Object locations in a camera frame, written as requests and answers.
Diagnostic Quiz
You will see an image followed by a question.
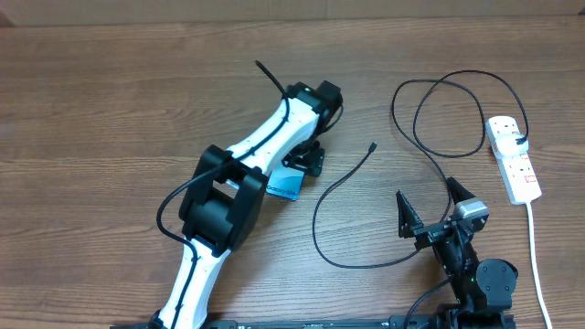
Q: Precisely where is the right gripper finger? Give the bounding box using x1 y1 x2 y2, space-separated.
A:
396 191 424 239
446 176 475 204

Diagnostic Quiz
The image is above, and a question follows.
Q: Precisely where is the blue Galaxy smartphone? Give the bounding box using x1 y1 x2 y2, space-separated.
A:
266 164 304 201

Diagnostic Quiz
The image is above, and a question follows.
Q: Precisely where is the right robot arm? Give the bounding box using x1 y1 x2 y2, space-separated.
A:
389 177 518 328

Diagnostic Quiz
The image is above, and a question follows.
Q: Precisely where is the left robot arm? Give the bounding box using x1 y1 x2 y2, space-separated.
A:
147 80 343 328

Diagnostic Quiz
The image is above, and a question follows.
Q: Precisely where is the white USB charger plug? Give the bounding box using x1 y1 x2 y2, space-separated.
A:
492 133 529 159

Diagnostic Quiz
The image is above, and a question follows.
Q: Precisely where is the white power strip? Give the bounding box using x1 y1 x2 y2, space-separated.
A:
485 116 542 205

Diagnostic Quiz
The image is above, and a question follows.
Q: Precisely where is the white power strip cord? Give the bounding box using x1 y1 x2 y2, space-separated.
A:
526 202 554 329

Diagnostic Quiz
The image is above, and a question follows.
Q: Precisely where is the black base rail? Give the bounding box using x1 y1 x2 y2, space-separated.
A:
110 315 516 329

